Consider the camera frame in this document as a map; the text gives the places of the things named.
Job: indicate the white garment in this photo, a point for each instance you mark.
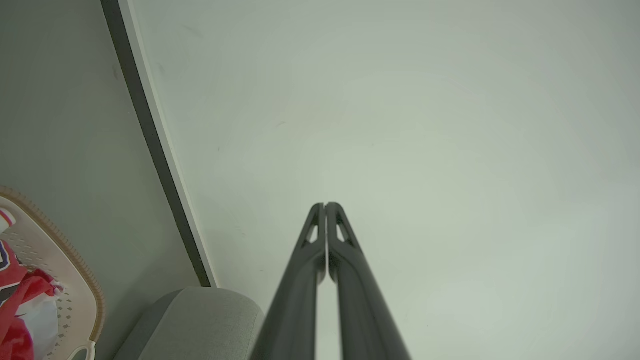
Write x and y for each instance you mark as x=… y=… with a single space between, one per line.
x=42 y=320

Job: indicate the black baseboard strip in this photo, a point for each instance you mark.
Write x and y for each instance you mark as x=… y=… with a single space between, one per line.
x=150 y=135

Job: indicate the red garment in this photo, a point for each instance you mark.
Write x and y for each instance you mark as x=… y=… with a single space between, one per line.
x=22 y=292

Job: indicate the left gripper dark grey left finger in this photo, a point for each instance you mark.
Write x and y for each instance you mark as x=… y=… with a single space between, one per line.
x=295 y=300

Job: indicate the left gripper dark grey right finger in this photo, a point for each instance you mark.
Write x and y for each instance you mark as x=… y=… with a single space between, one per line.
x=365 y=310

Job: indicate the grey fabric sofa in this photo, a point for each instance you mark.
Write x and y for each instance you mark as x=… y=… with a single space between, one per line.
x=200 y=325

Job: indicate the cream laundry basket, brown rim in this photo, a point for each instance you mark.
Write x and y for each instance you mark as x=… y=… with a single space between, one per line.
x=75 y=295

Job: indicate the red white blue striped jersey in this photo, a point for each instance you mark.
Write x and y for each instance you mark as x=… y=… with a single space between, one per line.
x=9 y=262

